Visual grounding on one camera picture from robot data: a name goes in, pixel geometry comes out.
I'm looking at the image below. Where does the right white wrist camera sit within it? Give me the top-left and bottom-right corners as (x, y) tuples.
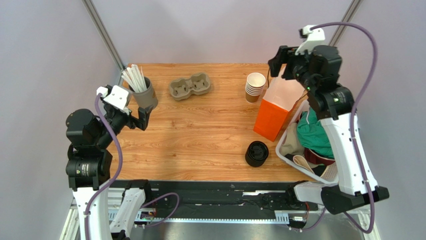
(295, 25), (326, 55)

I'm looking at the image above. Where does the beige cloth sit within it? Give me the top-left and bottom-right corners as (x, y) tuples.
(279, 122), (305, 156)

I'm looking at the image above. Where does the green cloth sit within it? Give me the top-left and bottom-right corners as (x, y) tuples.
(296, 107), (335, 159)

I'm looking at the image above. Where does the left aluminium frame post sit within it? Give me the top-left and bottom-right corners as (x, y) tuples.
(82, 0), (125, 71)

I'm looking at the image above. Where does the stack of paper cups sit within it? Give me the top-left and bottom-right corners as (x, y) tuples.
(245, 72), (267, 104)

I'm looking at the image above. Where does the orange paper bag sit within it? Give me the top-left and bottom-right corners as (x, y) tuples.
(253, 69), (305, 142)

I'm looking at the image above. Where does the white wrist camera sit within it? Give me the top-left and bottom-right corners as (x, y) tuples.
(295, 25), (326, 55)
(96, 85), (132, 115)

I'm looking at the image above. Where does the pulp cup carrier tray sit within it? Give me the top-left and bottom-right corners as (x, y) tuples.
(168, 72), (212, 101)

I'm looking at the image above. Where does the grey straw holder cup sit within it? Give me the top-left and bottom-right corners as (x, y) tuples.
(129, 76), (159, 109)

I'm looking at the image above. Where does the stack of black lids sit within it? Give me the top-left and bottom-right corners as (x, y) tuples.
(244, 141), (269, 167)

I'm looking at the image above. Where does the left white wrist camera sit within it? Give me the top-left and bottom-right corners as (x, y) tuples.
(96, 85), (132, 115)

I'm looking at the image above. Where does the right aluminium frame post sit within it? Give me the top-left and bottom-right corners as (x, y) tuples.
(329, 0), (363, 47)

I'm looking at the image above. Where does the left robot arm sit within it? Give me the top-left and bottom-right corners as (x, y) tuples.
(65, 103), (154, 240)

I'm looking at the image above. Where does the white laundry basket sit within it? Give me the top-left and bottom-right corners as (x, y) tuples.
(275, 100), (339, 185)

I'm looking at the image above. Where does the aluminium frame post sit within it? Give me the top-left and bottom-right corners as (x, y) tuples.
(82, 0), (125, 71)
(329, 0), (363, 47)

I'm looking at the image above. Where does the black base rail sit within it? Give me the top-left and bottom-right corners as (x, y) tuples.
(145, 180), (319, 221)

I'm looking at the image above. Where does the aluminium front frame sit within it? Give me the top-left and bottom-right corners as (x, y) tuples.
(59, 187), (382, 240)

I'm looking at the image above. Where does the dark red cloth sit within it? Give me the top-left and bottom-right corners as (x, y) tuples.
(304, 148), (336, 166)

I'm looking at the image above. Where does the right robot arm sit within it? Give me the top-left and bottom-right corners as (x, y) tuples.
(268, 45), (390, 215)

